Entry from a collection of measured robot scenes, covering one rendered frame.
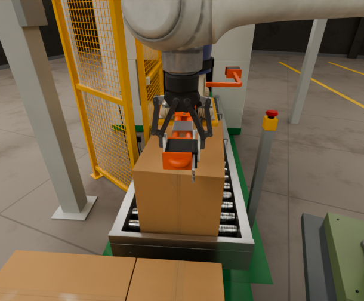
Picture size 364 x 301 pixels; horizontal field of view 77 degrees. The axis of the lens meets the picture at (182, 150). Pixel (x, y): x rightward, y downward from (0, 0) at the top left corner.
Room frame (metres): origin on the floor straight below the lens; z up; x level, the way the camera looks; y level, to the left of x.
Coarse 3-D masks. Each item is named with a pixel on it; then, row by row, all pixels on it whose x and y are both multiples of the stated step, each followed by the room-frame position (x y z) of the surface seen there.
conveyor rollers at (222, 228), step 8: (224, 160) 1.55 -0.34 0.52; (224, 168) 1.39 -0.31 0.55; (224, 184) 1.21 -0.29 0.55; (224, 192) 1.13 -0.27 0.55; (136, 208) 0.99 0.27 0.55; (224, 208) 1.01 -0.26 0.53; (232, 208) 1.01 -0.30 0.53; (136, 216) 0.96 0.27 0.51; (224, 216) 0.93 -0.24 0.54; (232, 216) 0.93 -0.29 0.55; (128, 224) 0.88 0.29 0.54; (136, 224) 0.87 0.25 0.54; (224, 232) 0.83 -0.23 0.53; (232, 232) 0.83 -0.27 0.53
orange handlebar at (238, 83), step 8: (176, 112) 0.76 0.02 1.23; (184, 112) 0.76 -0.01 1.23; (176, 120) 0.71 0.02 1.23; (184, 120) 0.75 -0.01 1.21; (192, 120) 0.72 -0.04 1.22; (176, 136) 0.60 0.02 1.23; (192, 136) 0.61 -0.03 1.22; (168, 160) 0.48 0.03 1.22; (176, 160) 0.47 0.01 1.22; (184, 160) 0.47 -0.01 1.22
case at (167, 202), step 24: (216, 144) 1.05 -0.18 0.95; (144, 168) 0.83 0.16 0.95; (216, 168) 0.83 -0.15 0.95; (144, 192) 0.81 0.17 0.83; (168, 192) 0.79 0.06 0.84; (192, 192) 0.78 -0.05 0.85; (216, 192) 0.77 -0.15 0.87; (144, 216) 0.81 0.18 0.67; (168, 216) 0.79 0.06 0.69; (192, 216) 0.78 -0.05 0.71; (216, 216) 0.76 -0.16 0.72
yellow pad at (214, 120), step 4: (212, 100) 1.23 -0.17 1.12; (212, 104) 1.18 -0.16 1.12; (204, 108) 1.05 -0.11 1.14; (212, 108) 1.11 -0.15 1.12; (216, 112) 1.07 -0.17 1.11; (212, 116) 1.00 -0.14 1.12; (216, 116) 1.01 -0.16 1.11; (204, 120) 0.97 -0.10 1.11; (212, 120) 0.97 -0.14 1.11; (216, 120) 0.97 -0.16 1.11; (204, 124) 0.95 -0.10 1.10; (212, 124) 0.95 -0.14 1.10; (216, 124) 0.95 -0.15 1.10
